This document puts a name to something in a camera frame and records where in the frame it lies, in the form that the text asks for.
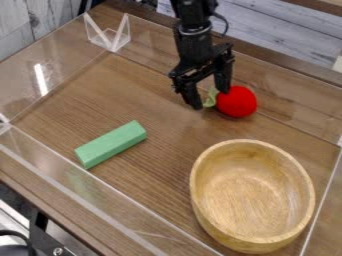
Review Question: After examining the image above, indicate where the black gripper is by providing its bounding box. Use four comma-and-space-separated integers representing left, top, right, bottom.
168, 43, 235, 110

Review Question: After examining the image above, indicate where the red toy strawberry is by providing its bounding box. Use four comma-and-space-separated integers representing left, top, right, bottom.
203, 86, 257, 118

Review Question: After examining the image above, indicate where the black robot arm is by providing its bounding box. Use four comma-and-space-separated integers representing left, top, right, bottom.
168, 0, 235, 110

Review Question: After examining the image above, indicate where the green rectangular block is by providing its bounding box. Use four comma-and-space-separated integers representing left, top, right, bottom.
74, 120, 146, 169

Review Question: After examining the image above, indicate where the wooden bowl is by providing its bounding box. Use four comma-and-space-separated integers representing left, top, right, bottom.
189, 139, 315, 254

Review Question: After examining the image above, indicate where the black cable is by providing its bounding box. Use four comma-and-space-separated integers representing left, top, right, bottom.
211, 11, 231, 38

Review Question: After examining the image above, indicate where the clear acrylic corner bracket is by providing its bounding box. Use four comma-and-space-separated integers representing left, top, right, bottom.
82, 13, 130, 53

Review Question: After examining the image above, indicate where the clear acrylic tray wall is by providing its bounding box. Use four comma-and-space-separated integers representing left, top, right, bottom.
0, 116, 223, 256

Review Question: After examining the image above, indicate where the black metal table frame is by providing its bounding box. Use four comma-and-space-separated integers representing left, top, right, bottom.
29, 211, 96, 256

